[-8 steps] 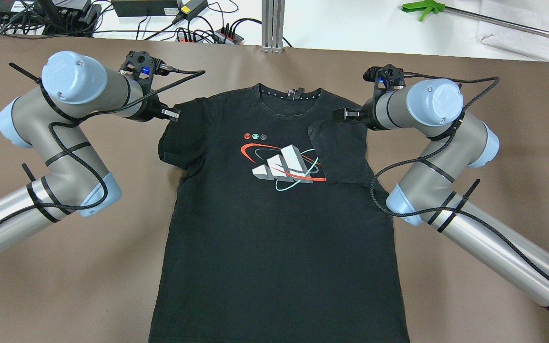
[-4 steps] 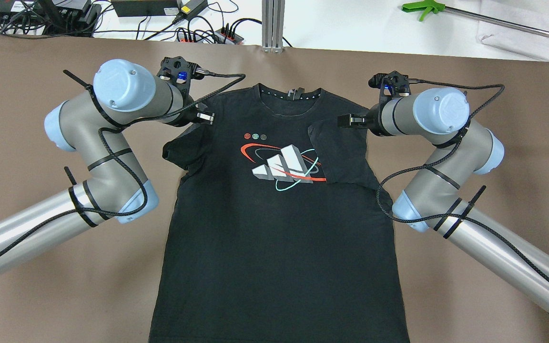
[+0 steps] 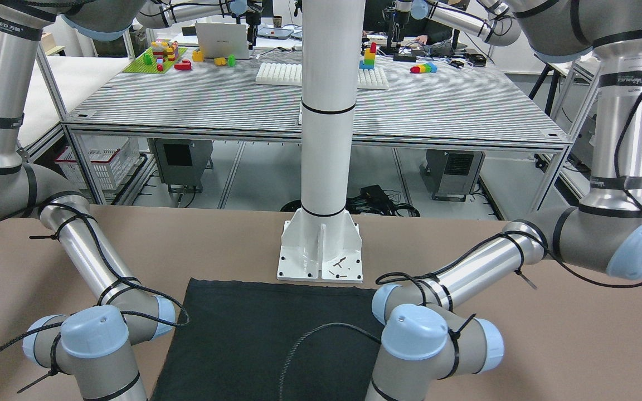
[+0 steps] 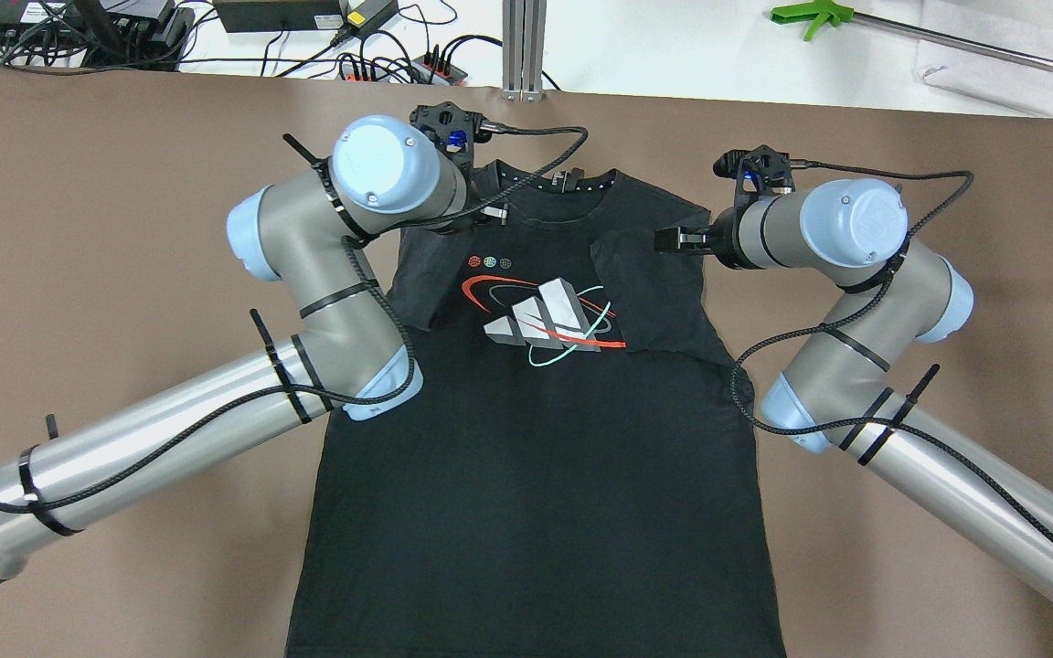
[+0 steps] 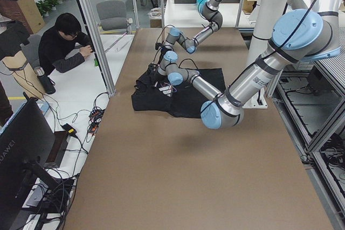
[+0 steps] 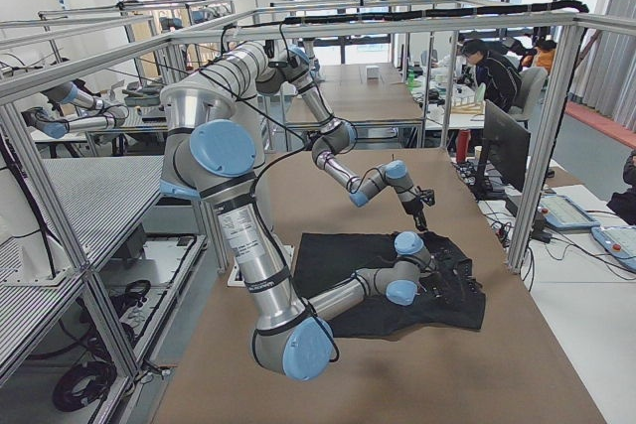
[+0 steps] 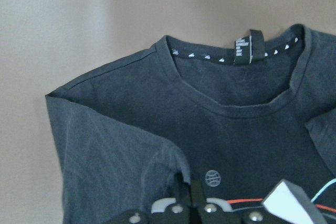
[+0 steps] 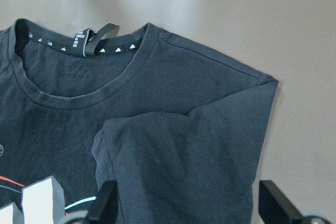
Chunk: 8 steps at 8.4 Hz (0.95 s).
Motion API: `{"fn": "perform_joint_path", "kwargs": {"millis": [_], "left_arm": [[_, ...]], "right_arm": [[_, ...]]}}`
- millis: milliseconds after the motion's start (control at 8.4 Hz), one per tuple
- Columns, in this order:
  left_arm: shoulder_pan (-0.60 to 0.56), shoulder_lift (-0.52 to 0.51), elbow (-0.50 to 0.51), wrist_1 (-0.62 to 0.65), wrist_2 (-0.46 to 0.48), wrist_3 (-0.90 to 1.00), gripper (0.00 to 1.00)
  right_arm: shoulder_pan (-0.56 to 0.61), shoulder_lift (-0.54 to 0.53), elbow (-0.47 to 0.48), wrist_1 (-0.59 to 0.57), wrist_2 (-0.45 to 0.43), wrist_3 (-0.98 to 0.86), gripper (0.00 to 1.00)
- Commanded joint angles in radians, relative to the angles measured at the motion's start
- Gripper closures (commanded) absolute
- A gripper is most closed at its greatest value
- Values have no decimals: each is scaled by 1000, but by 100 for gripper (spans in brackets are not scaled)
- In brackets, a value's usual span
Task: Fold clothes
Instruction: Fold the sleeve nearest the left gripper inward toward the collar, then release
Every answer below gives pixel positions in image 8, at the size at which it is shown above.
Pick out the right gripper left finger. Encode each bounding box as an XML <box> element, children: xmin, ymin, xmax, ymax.
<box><xmin>84</xmin><ymin>180</ymin><xmax>117</xmax><ymax>224</ymax></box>

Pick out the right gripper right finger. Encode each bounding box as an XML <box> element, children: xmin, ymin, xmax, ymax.
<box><xmin>258</xmin><ymin>180</ymin><xmax>303</xmax><ymax>224</ymax></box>

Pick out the black graphic t-shirt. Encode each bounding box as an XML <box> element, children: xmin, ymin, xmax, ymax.
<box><xmin>1</xmin><ymin>19</ymin><xmax>278</xmax><ymax>223</ymax></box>

